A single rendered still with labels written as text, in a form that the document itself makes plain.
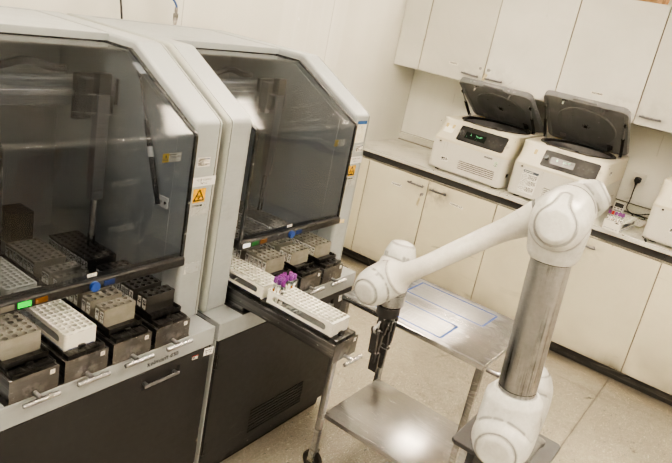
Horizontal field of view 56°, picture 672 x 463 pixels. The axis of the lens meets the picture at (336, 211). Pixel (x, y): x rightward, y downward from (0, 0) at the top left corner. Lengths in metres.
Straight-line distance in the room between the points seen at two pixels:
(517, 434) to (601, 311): 2.54
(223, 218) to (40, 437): 0.85
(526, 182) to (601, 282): 0.75
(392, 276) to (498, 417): 0.46
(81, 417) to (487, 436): 1.14
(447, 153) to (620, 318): 1.50
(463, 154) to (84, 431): 3.06
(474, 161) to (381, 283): 2.64
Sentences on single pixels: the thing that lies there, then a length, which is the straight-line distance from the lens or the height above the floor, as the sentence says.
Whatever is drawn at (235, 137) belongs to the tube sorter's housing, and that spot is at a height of 1.38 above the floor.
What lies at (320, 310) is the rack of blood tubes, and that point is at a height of 0.86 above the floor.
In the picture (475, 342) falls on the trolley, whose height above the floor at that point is 0.82.
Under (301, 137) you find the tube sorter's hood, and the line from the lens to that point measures 2.37.
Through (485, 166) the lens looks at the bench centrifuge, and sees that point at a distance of 4.31.
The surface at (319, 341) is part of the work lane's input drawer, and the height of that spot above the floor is 0.79.
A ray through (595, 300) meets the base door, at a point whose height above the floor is 0.45.
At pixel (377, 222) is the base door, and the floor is 0.38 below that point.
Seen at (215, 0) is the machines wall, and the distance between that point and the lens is 3.49.
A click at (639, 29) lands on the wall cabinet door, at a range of 4.34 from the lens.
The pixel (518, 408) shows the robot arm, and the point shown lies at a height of 0.97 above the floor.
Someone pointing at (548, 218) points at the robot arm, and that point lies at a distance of 1.55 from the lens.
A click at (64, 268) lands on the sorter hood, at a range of 1.87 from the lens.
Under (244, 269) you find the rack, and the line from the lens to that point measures 2.40.
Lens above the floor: 1.86
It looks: 18 degrees down
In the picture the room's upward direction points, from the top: 11 degrees clockwise
